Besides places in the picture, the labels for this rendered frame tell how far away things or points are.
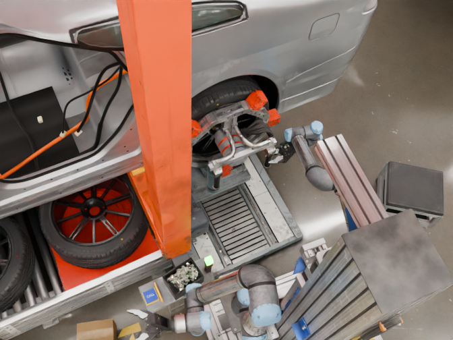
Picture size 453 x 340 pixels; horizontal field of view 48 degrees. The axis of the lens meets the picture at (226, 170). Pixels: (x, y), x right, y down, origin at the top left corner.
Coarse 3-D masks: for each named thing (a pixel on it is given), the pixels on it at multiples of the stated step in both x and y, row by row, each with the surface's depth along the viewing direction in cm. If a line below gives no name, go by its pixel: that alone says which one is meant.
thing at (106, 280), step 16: (144, 256) 311; (160, 256) 311; (112, 272) 305; (128, 272) 307; (80, 288) 299; (96, 288) 305; (112, 288) 316; (48, 304) 294; (64, 304) 303; (0, 320) 288; (16, 320) 288
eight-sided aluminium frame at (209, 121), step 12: (228, 108) 278; (240, 108) 281; (264, 108) 297; (204, 120) 277; (216, 120) 274; (264, 120) 300; (204, 132) 279; (264, 132) 314; (192, 144) 283; (192, 156) 307; (216, 156) 321; (204, 168) 317
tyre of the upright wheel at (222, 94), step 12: (216, 84) 279; (228, 84) 279; (240, 84) 282; (252, 84) 289; (204, 96) 276; (216, 96) 274; (228, 96) 276; (240, 96) 281; (192, 108) 275; (204, 108) 274; (204, 156) 322
